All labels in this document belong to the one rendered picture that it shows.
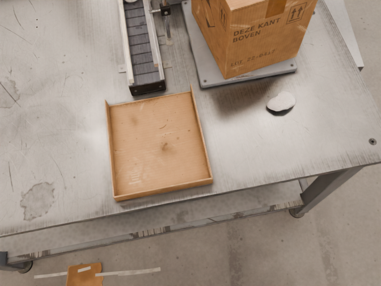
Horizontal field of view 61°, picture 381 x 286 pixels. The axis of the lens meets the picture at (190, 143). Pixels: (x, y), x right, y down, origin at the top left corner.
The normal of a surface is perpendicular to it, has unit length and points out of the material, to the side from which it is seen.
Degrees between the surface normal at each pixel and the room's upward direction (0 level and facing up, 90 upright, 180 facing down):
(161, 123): 0
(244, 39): 90
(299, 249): 0
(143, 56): 0
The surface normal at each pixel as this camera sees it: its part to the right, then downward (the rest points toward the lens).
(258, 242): -0.04, -0.42
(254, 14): 0.33, 0.85
